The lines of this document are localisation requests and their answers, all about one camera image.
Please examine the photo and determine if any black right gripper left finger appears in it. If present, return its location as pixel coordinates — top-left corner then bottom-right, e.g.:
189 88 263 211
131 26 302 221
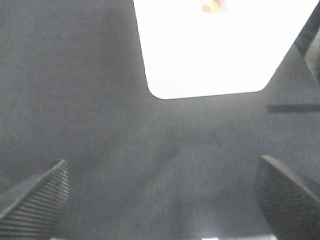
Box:
0 159 70 240

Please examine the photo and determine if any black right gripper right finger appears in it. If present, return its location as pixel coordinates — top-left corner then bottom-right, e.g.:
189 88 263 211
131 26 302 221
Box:
254 155 320 240

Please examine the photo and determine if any black table cloth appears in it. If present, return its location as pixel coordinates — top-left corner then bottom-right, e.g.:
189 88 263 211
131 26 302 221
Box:
0 0 320 240

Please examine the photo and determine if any white plastic bin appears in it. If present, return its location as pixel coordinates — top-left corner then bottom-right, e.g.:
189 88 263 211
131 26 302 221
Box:
133 0 318 100

